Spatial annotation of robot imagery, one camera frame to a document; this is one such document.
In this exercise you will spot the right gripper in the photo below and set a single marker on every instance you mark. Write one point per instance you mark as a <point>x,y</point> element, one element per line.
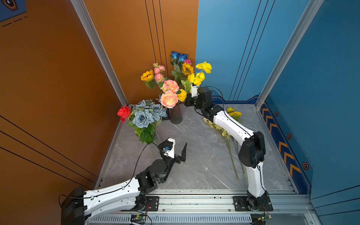
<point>188,99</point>

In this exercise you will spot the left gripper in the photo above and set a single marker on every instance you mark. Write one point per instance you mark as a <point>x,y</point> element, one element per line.
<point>177,160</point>

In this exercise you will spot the background yellow poppy spray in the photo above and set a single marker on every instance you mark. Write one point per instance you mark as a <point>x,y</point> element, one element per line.
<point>195,75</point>

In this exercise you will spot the yellow rose spray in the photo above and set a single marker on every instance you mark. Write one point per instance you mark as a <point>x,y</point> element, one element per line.
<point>226,137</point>

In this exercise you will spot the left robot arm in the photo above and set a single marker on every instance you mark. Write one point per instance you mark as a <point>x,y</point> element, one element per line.
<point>81,206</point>

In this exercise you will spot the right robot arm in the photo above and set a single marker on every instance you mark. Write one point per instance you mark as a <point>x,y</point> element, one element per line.
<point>251,153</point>

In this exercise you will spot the dark ribbed vase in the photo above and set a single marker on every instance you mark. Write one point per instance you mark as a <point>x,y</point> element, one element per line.
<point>175,114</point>

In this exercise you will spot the background bouquet in dark vase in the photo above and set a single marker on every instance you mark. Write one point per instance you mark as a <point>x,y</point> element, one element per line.
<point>168,87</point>

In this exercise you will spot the grey blue roses bunch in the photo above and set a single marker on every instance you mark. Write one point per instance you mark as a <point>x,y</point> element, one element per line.
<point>143,114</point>

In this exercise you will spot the left circuit board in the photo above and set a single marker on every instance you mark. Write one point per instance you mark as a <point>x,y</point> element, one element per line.
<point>138,219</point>

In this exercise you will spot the circuit board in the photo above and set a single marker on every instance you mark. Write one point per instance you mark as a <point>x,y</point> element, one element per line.
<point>261,220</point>
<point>138,219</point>

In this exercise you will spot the red rose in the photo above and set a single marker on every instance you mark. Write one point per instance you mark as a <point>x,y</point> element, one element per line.
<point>124,113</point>

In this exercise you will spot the right circuit board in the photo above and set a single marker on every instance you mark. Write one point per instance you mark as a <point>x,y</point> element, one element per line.
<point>261,220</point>

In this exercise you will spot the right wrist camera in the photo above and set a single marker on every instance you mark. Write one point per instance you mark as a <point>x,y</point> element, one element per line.
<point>194,90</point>

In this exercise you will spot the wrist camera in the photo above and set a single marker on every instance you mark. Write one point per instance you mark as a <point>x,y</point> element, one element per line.
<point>166,148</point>
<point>194,90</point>

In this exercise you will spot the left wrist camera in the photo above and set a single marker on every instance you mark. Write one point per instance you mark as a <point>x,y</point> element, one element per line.
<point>166,148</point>

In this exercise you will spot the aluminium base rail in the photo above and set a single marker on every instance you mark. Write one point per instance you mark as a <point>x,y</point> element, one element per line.
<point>195,207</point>

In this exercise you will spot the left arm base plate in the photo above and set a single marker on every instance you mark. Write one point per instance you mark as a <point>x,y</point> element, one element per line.
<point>145,203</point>

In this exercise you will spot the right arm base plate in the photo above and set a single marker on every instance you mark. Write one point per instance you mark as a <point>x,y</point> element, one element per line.
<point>251,204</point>

